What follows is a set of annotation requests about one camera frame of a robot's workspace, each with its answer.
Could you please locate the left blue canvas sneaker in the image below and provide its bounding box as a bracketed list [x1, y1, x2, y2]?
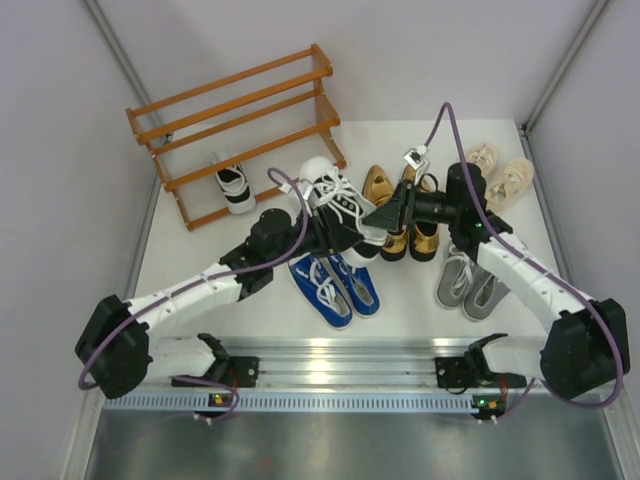
[287, 254, 353, 330]

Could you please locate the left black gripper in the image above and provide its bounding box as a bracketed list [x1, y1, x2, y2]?
[268, 205, 364, 268]

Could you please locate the left grey canvas sneaker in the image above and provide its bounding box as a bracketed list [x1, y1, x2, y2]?
[436, 244, 475, 309]

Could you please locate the right blue canvas sneaker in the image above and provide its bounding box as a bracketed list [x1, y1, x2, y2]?
[328, 254, 380, 318]

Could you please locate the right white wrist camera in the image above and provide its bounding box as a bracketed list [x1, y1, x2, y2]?
[403, 144, 430, 171]

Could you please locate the right beige sneaker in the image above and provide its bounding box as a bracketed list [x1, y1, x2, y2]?
[485, 158, 535, 213]

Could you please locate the right grey canvas sneaker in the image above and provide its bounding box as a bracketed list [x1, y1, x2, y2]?
[462, 268, 510, 321]

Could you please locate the black white sneaker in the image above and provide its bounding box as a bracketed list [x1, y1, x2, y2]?
[215, 164, 256, 215]
[300, 156, 387, 268]

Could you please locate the beige sneaker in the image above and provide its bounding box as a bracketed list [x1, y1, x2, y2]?
[465, 143, 500, 176]
[485, 158, 535, 213]

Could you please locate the purple cable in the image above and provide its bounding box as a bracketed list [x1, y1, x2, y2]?
[424, 102, 629, 419]
[77, 167, 314, 426]

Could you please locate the left beige sneaker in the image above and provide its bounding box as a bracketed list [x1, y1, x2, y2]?
[465, 143, 500, 176]

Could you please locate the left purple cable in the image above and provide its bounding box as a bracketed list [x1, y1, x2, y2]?
[77, 167, 314, 426]

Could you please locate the blue canvas sneaker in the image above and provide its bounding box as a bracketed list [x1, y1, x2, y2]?
[328, 254, 380, 318]
[287, 254, 353, 330]

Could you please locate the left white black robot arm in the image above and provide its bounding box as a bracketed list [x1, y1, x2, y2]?
[75, 199, 363, 399]

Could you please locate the aluminium rail frame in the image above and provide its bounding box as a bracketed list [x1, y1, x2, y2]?
[82, 337, 626, 389]

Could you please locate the orange wooden shoe shelf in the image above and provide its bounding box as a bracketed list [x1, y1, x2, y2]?
[126, 44, 347, 231]

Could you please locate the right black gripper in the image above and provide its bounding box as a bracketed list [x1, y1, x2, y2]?
[363, 179, 461, 233]

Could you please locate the perforated grey cable tray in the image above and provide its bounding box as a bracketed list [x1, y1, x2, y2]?
[103, 391, 501, 414]

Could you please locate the gold loafer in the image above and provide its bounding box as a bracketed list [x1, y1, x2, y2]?
[404, 173, 440, 262]
[362, 165, 408, 262]

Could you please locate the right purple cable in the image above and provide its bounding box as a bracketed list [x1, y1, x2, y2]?
[424, 102, 629, 419]

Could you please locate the grey canvas sneaker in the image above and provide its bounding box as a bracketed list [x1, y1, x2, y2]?
[462, 268, 510, 321]
[436, 244, 475, 309]

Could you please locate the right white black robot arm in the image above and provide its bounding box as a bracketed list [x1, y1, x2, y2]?
[364, 163, 630, 405]

